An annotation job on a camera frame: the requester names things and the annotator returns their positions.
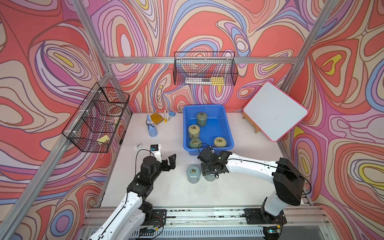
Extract wooden board easel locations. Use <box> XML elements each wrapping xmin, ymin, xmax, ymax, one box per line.
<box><xmin>242</xmin><ymin>113</ymin><xmax>261</xmax><ymax>134</ymax></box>

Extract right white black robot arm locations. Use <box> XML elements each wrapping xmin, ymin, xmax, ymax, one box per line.
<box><xmin>198</xmin><ymin>149</ymin><xmax>305</xmax><ymax>217</ymax></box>

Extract black wire basket left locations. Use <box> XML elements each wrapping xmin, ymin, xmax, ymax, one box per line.
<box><xmin>62</xmin><ymin>83</ymin><xmax>130</xmax><ymax>153</ymax></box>

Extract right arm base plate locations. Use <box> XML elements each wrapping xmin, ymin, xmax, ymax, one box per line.
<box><xmin>243</xmin><ymin>208</ymin><xmax>287</xmax><ymax>226</ymax></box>

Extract white board pink frame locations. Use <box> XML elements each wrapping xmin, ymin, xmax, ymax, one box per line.
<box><xmin>243</xmin><ymin>83</ymin><xmax>309</xmax><ymax>142</ymax></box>

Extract grey-blue tea canister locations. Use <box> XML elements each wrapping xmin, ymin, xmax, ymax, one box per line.
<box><xmin>204</xmin><ymin>175</ymin><xmax>216</xmax><ymax>182</ymax></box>
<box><xmin>187</xmin><ymin>165</ymin><xmax>202</xmax><ymax>184</ymax></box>

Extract black wire basket back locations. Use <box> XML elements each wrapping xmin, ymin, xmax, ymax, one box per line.
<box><xmin>173</xmin><ymin>51</ymin><xmax>239</xmax><ymax>86</ymax></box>

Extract yellow-green tea canister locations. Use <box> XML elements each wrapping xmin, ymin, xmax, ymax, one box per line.
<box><xmin>214</xmin><ymin>137</ymin><xmax>227</xmax><ymax>148</ymax></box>

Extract olive green tea canister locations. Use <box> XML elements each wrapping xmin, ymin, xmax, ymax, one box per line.
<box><xmin>188</xmin><ymin>125</ymin><xmax>200</xmax><ymax>139</ymax></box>

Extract yellow sponge in basket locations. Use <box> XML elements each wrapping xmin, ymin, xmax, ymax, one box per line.
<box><xmin>97</xmin><ymin>135</ymin><xmax>110</xmax><ymax>144</ymax></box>

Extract blue plastic basket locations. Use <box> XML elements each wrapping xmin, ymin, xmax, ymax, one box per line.
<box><xmin>183</xmin><ymin>105</ymin><xmax>235</xmax><ymax>156</ymax></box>

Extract yellow white marker pen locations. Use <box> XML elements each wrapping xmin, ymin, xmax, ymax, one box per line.
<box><xmin>164</xmin><ymin>110</ymin><xmax>168</xmax><ymax>123</ymax></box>

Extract dark green tea canister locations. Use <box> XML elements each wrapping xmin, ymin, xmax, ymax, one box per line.
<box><xmin>197</xmin><ymin>112</ymin><xmax>208</xmax><ymax>128</ymax></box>

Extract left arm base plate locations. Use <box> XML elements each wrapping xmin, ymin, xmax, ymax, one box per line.
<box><xmin>142</xmin><ymin>209</ymin><xmax>167</xmax><ymax>227</ymax></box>

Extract green tea canister front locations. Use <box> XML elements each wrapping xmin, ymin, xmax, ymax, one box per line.
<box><xmin>189</xmin><ymin>138</ymin><xmax>202</xmax><ymax>149</ymax></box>

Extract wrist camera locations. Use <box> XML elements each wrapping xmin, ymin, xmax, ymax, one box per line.
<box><xmin>198</xmin><ymin>149</ymin><xmax>219</xmax><ymax>165</ymax></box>
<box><xmin>150</xmin><ymin>144</ymin><xmax>162</xmax><ymax>162</ymax></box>

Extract black wire basket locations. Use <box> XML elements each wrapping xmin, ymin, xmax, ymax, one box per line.
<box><xmin>173</xmin><ymin>51</ymin><xmax>239</xmax><ymax>86</ymax></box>
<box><xmin>62</xmin><ymin>83</ymin><xmax>130</xmax><ymax>153</ymax></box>

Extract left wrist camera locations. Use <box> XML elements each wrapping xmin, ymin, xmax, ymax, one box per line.
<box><xmin>150</xmin><ymin>144</ymin><xmax>162</xmax><ymax>162</ymax></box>

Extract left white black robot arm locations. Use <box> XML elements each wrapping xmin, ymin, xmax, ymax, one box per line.
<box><xmin>89</xmin><ymin>154</ymin><xmax>177</xmax><ymax>240</ymax></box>

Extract blue spray bottle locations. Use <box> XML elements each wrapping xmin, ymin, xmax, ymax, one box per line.
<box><xmin>146</xmin><ymin>115</ymin><xmax>158</xmax><ymax>137</ymax></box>

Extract amber square block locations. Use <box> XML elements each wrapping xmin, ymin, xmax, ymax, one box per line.
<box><xmin>150</xmin><ymin>113</ymin><xmax>164</xmax><ymax>125</ymax></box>

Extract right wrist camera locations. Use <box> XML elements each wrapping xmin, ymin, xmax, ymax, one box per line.
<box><xmin>198</xmin><ymin>149</ymin><xmax>219</xmax><ymax>165</ymax></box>

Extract blue small clip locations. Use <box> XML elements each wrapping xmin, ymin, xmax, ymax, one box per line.
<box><xmin>168</xmin><ymin>112</ymin><xmax>176</xmax><ymax>121</ymax></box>

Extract yellow box in basket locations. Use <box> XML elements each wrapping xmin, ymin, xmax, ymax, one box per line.
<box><xmin>211</xmin><ymin>77</ymin><xmax>226</xmax><ymax>86</ymax></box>

